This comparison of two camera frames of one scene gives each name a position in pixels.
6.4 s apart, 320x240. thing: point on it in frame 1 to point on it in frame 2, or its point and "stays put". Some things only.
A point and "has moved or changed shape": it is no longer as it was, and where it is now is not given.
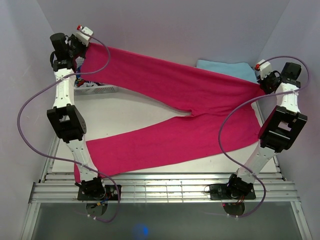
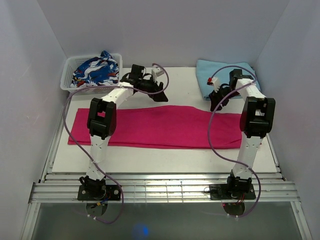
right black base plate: (221, 191) stays put
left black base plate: (113, 192) stays put
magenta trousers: (221, 109) has moved or changed shape
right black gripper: (263, 82) to (215, 99)
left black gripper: (74, 39) to (159, 97)
